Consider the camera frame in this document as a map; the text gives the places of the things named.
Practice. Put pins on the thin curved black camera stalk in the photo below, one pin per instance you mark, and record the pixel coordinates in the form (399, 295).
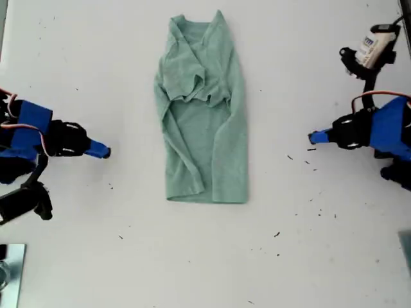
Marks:
(35, 174)

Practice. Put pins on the black camera box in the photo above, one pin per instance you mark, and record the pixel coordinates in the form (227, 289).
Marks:
(16, 205)

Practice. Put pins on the green t-shirt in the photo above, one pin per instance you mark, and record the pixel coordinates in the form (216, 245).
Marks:
(205, 144)

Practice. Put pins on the white printed camera box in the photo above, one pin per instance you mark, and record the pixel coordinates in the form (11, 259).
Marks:
(374, 48)

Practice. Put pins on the wide steel plate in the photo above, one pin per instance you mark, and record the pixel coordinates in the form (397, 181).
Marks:
(16, 272)

